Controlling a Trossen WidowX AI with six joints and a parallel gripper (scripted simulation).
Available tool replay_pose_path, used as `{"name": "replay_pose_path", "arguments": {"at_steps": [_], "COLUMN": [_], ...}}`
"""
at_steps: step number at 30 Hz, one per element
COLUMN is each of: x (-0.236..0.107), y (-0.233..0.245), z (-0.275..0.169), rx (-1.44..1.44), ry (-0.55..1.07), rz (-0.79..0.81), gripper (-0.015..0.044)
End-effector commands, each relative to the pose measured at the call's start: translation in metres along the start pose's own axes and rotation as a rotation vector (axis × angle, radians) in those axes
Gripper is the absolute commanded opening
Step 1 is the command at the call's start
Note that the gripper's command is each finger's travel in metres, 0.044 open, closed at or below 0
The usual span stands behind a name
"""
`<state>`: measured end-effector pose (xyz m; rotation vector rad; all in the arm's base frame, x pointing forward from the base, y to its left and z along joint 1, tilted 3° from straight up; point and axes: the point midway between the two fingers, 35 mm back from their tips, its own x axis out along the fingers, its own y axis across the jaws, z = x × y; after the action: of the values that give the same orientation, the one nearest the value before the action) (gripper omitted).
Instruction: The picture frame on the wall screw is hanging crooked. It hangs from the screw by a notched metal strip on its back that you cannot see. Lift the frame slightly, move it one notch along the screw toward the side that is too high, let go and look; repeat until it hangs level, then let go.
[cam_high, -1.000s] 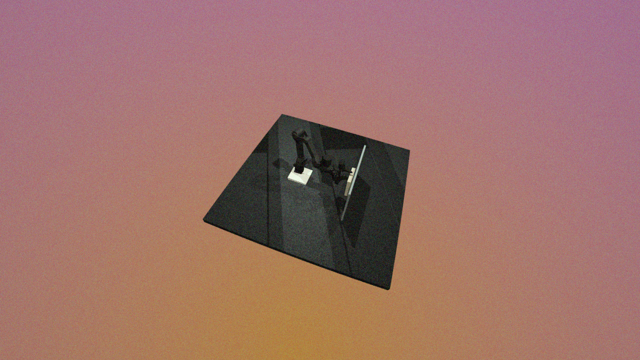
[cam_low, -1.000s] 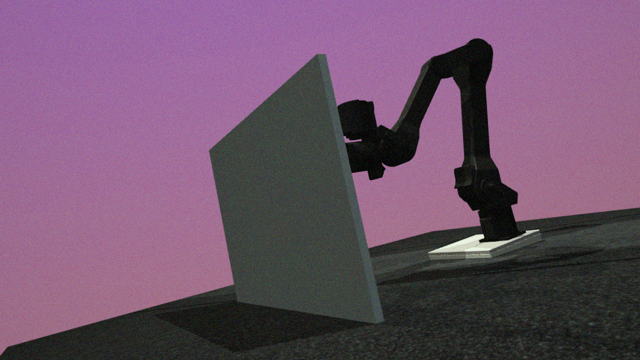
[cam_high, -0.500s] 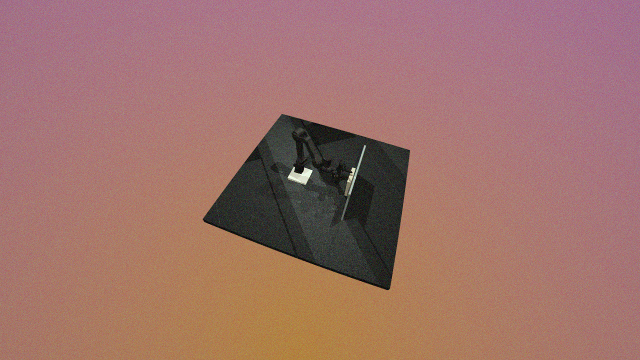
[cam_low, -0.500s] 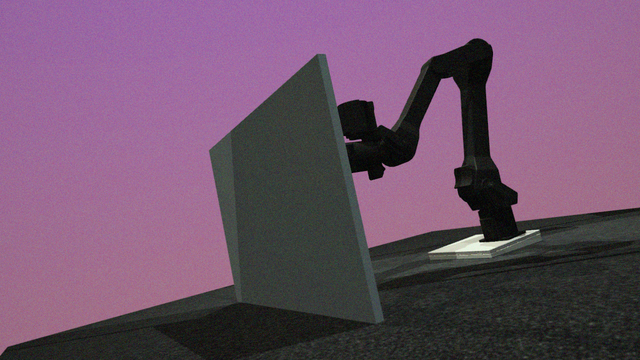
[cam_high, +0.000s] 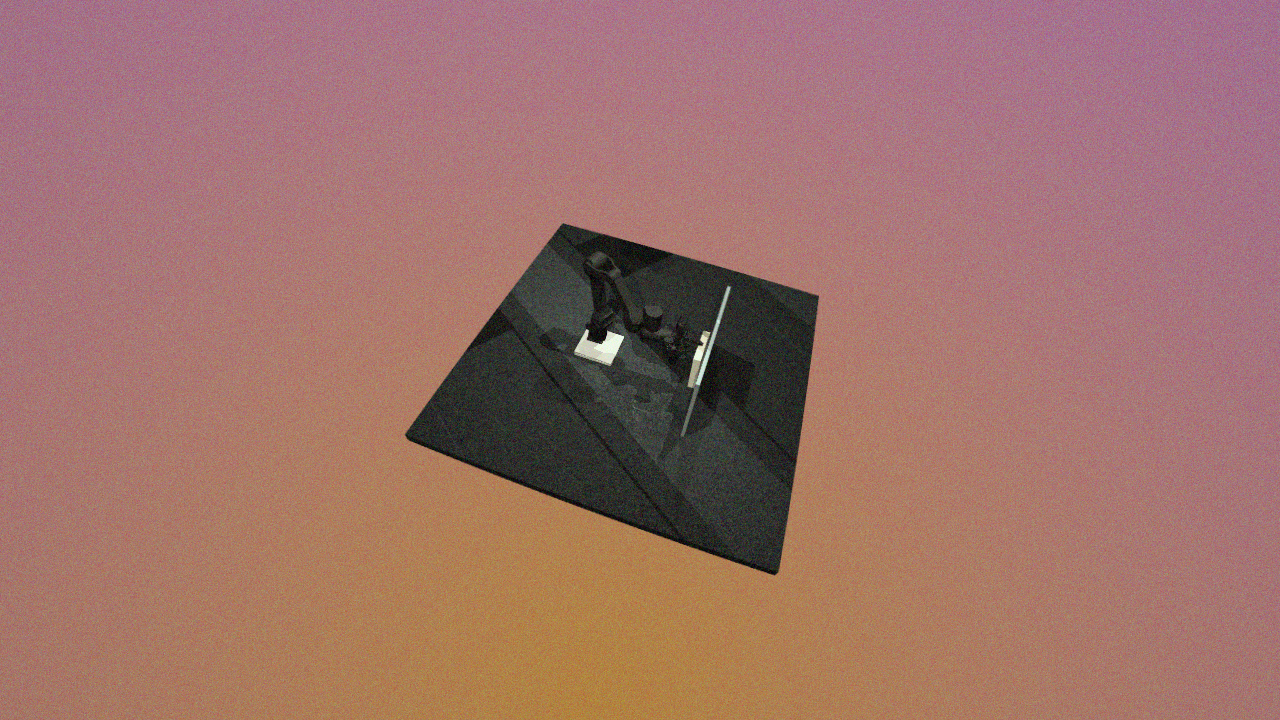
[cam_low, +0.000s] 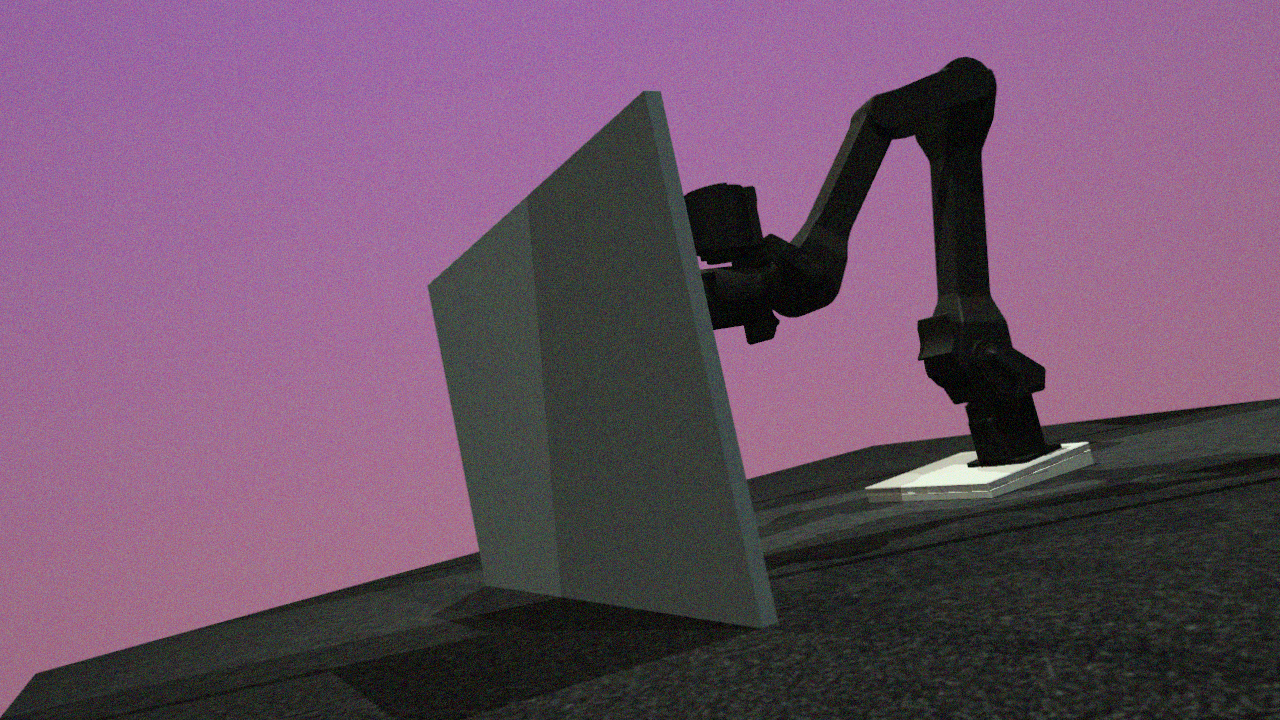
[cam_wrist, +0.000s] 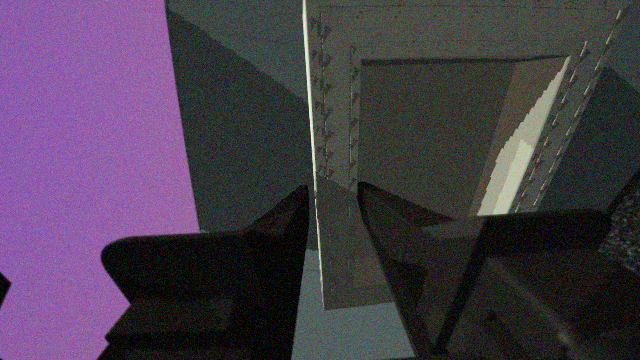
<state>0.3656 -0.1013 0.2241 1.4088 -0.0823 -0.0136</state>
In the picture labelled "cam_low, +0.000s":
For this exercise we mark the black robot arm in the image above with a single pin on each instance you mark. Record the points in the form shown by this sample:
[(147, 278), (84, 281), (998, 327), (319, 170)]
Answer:
[(965, 345)]

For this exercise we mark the dark grey flat panel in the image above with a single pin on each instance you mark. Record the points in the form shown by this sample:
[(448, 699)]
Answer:
[(593, 420)]

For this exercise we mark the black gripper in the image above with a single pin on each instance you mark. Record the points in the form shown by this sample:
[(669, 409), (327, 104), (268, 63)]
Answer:
[(716, 297)]

